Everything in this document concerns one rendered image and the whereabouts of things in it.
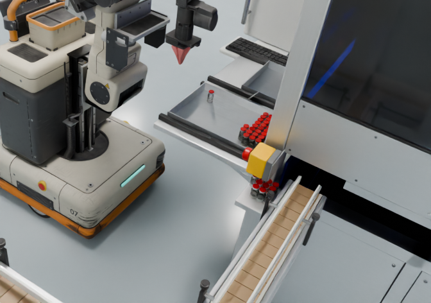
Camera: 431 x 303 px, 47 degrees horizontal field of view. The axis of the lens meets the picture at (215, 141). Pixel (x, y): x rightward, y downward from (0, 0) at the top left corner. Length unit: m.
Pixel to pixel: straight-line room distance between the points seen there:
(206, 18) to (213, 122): 0.40
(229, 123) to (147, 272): 0.91
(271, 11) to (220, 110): 0.80
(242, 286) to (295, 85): 0.54
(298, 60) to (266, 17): 1.18
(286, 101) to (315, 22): 0.24
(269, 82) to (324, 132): 0.71
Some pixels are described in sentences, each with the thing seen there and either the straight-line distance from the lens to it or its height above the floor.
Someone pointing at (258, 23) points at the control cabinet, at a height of 0.89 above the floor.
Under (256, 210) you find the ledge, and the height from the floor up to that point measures 0.88.
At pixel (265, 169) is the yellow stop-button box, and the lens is 1.42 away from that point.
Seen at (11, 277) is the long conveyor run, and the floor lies 0.97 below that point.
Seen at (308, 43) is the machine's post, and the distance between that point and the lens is 1.31.
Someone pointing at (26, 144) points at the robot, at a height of 0.40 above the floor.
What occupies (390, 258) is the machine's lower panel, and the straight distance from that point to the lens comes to 1.59.
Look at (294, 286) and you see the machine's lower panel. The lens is 1.83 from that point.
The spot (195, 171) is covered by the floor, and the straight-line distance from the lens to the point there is 2.87.
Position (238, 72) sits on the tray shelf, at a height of 0.88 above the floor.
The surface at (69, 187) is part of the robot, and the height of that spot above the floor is 0.28.
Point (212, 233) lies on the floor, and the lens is 2.56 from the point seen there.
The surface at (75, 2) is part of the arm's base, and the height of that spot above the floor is 1.18.
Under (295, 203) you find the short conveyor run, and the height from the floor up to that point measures 0.93.
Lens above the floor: 1.91
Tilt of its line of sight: 38 degrees down
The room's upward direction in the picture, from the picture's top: 11 degrees clockwise
